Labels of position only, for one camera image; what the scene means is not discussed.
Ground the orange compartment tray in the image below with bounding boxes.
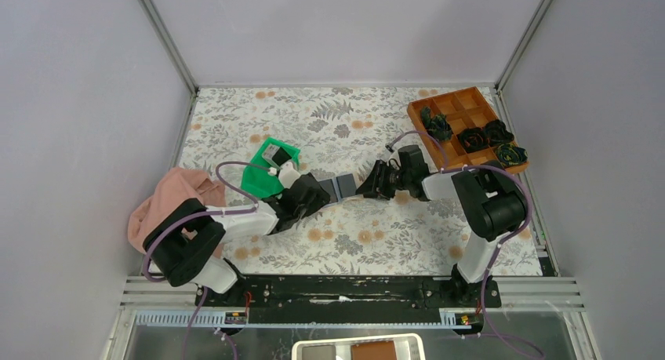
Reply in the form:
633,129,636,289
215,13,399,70
407,87,529,174

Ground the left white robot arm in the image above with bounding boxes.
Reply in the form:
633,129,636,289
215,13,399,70
143,173,334,306

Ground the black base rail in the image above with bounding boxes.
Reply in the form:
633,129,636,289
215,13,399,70
195,275,502,325

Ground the beige blue card holder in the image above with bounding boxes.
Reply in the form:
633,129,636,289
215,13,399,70
318,173,360,206

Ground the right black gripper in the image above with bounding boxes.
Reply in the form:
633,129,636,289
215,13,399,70
355,160,411,202

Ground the dark floral rolled sock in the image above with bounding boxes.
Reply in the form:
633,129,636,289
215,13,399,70
420,107,453,142
482,119,514,147
456,127,489,154
494,143,528,168

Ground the white device with screen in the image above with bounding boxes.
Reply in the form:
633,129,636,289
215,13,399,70
291,333,426,360

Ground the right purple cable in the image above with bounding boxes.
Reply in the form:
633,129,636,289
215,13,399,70
385,130,547,358

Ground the green plastic bin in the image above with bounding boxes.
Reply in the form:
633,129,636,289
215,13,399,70
241,136,303,198

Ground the stack of cards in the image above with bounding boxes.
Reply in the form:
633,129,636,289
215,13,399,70
262,144,281,165

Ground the pink cloth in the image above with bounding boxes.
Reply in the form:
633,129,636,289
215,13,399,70
128,167,227,254

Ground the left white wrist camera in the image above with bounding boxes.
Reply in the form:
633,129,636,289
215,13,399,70
278,161,301,188

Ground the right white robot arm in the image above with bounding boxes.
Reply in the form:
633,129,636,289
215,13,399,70
356,145,532,307

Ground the floral patterned table mat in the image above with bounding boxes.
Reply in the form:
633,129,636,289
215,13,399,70
149,85,544,277

